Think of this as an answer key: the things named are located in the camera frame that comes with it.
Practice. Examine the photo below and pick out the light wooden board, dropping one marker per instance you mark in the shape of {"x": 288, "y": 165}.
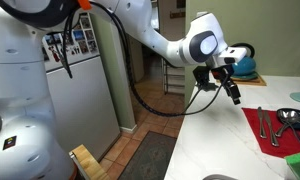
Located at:
{"x": 90, "y": 163}

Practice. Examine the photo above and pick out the silver spoon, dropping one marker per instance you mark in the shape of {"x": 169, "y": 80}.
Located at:
{"x": 288, "y": 116}
{"x": 281, "y": 130}

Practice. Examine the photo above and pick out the wooden coat hook rail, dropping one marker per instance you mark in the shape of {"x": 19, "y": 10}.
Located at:
{"x": 177, "y": 14}

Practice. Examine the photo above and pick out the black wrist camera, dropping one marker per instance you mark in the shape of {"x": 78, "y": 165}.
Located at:
{"x": 201, "y": 75}

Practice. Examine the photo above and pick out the wooden trivet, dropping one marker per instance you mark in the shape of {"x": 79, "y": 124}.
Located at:
{"x": 253, "y": 81}

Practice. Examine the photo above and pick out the fridge photo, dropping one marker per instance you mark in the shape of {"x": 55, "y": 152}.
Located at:
{"x": 83, "y": 47}
{"x": 89, "y": 35}
{"x": 85, "y": 22}
{"x": 79, "y": 35}
{"x": 92, "y": 46}

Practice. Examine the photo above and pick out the dark framed picture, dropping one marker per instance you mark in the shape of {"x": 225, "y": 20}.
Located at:
{"x": 181, "y": 3}

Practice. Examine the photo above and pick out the silver table knife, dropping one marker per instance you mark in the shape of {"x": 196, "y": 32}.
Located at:
{"x": 271, "y": 130}
{"x": 261, "y": 123}

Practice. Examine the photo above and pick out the metal mounting frame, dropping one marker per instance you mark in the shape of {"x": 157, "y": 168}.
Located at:
{"x": 75, "y": 165}

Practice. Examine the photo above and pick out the blue kettle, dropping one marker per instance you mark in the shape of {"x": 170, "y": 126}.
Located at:
{"x": 245, "y": 65}

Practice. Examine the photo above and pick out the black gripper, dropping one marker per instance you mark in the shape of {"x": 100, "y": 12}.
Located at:
{"x": 225, "y": 75}

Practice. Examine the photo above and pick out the red cloth mat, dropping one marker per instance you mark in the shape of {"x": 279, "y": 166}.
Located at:
{"x": 290, "y": 143}

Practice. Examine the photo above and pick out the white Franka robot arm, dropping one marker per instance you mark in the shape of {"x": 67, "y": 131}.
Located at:
{"x": 16, "y": 83}

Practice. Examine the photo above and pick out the patterned grey rug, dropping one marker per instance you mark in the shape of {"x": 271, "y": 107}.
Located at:
{"x": 150, "y": 156}

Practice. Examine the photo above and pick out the black shoe rack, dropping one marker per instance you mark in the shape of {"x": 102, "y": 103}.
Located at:
{"x": 175, "y": 78}

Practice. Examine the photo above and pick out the white fridge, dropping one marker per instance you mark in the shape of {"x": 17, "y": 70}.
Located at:
{"x": 83, "y": 110}

